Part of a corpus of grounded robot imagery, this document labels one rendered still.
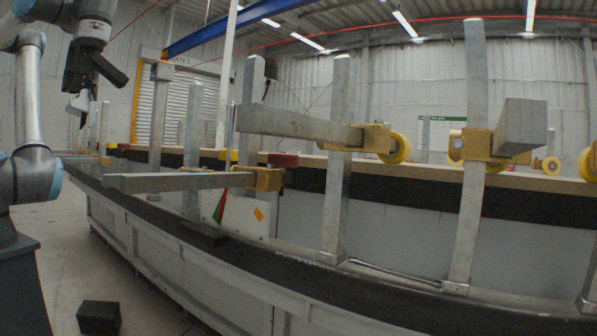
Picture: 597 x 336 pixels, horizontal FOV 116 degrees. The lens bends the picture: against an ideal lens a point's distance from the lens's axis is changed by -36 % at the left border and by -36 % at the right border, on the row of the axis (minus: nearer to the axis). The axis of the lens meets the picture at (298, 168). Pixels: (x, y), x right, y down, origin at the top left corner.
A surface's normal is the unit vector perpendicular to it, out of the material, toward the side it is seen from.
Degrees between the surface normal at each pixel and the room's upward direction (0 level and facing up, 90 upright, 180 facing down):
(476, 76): 90
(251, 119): 90
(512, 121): 90
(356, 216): 90
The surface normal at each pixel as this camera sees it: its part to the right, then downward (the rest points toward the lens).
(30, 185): 0.91, 0.16
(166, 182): 0.81, 0.08
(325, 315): -0.58, 0.00
